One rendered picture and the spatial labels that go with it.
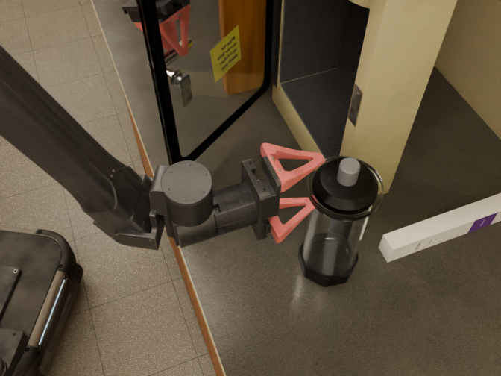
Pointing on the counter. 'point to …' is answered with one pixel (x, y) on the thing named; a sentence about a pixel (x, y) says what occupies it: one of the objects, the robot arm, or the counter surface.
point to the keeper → (355, 104)
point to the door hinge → (276, 41)
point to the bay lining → (320, 36)
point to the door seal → (168, 84)
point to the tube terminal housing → (385, 81)
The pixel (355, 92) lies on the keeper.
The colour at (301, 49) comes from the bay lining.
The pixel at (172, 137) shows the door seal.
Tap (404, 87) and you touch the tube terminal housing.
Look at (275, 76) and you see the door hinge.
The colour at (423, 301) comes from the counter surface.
